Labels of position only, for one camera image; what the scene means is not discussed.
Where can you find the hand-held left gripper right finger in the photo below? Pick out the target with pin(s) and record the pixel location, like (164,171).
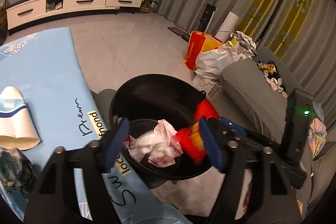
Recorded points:
(210,145)

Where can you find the small potted plant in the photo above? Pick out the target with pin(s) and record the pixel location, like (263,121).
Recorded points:
(145,6)

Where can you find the black upright vacuum cleaner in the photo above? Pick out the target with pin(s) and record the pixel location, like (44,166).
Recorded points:
(208,14)

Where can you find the pink white plastic bag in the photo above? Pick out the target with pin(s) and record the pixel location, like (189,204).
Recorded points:
(165,129)

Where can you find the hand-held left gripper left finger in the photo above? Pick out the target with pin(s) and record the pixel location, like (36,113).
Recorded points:
(115,142)

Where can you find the white paper roll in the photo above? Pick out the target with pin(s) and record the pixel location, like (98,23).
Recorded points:
(228,23)

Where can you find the pile of socks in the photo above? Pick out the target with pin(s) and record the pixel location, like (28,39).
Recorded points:
(273,77)

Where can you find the dark floor mat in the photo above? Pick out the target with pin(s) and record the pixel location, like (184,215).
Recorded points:
(178,31)

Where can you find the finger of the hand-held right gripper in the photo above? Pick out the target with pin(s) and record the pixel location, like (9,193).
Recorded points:
(236,126)

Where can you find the large white plastic bag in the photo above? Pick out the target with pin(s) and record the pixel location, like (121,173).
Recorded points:
(212,61)

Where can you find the printed cardboard box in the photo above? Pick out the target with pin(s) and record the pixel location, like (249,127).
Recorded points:
(204,85)

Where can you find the grey sofa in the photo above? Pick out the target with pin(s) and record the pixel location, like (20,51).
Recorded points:
(244,87)

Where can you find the white crumpled tissue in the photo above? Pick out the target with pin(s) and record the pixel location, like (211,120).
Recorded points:
(147,142)

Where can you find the light blue printed mat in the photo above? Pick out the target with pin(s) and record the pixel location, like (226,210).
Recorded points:
(52,77)

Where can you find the colourful patterned cloth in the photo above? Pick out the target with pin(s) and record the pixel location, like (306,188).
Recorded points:
(317,137)

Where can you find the pile of clothes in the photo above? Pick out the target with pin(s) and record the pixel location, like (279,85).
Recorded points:
(245,41)

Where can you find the red yellow shopping bag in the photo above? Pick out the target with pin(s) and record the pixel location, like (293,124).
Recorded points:
(194,50)

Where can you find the dark green wrapper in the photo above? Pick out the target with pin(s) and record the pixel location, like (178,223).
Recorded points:
(15,171)

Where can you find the red snack packet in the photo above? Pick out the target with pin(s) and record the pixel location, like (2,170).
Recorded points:
(191,140)

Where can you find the black trash bin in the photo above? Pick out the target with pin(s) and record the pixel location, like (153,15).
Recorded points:
(147,98)

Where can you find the white TV cabinet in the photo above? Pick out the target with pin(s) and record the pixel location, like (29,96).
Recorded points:
(84,1)

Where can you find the white blue paper cup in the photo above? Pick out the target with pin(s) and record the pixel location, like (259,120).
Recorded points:
(15,121)

